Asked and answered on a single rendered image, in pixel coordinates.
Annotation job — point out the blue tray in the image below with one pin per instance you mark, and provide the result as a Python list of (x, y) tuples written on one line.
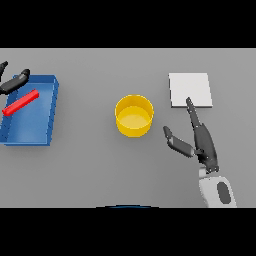
[(30, 113)]

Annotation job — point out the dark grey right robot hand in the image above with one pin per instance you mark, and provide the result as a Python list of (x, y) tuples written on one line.
[(205, 141)]

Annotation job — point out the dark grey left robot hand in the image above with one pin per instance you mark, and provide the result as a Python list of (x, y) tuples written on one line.
[(13, 83)]

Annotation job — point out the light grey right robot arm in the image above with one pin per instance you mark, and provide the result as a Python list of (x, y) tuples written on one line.
[(217, 191)]

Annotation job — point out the red beaker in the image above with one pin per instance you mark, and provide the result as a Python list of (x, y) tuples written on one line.
[(20, 102)]

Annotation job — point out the pale square measuring scale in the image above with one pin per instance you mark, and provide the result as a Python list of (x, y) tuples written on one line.
[(190, 90)]

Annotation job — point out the yellow bowl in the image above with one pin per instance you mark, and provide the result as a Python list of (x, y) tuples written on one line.
[(134, 116)]

